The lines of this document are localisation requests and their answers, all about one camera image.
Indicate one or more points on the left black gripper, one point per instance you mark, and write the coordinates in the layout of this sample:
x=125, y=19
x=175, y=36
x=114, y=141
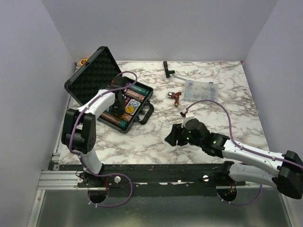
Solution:
x=120, y=110

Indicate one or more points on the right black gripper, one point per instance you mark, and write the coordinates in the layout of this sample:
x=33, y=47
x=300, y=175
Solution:
x=175, y=134

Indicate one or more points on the yellow dealer button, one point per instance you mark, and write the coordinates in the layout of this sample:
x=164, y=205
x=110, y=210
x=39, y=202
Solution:
x=129, y=109

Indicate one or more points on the black poker chip case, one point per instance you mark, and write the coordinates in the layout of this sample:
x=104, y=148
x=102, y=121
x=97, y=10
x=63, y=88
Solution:
x=99, y=72

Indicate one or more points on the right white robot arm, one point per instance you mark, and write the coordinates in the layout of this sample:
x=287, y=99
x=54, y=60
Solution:
x=281, y=171

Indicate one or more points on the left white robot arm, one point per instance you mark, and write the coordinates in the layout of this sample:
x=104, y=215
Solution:
x=79, y=125

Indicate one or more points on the blue card deck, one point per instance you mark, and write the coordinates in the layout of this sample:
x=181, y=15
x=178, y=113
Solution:
x=136, y=104

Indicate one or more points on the brown copper tool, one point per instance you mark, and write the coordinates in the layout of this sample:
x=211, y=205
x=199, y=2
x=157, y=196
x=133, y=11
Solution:
x=175, y=96

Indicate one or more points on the clear plastic organizer box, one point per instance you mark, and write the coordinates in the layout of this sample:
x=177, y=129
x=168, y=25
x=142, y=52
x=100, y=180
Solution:
x=197, y=90

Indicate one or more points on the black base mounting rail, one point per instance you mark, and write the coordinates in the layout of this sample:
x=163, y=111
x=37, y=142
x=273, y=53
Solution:
x=154, y=180

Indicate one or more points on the black T-handle wrench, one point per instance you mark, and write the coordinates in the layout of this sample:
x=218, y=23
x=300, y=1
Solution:
x=170, y=73

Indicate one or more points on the aluminium extrusion rail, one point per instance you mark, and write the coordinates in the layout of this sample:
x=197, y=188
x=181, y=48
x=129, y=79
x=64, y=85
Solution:
x=58, y=180

